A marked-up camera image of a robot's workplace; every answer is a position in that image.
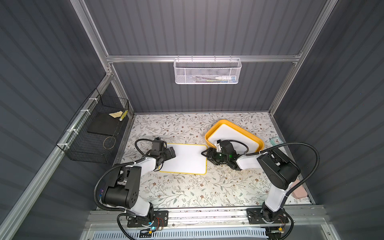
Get yellow sticky note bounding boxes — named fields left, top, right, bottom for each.
left=109, top=111, right=123, bottom=118

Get pink pencil case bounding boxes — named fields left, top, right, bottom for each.
left=292, top=186, right=308, bottom=200

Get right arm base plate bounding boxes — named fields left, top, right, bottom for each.
left=246, top=208, right=290, bottom=225

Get aluminium rail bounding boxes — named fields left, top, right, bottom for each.
left=85, top=205, right=330, bottom=229

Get yellow plastic storage box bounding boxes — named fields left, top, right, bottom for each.
left=204, top=119, right=265, bottom=154

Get white marker in basket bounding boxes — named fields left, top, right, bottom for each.
left=215, top=76, right=237, bottom=83

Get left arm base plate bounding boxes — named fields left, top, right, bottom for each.
left=126, top=211, right=169, bottom=228

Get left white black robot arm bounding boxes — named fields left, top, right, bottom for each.
left=93, top=138, right=176, bottom=223

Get small teal clock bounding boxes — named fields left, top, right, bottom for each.
left=270, top=137, right=284, bottom=146

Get white wire mesh basket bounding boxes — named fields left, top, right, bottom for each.
left=173, top=57, right=242, bottom=85

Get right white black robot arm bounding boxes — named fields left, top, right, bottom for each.
left=201, top=140, right=320, bottom=224

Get black pad in basket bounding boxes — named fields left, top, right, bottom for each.
left=87, top=113, right=123, bottom=137

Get black wire basket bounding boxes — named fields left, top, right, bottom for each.
left=57, top=90, right=130, bottom=164

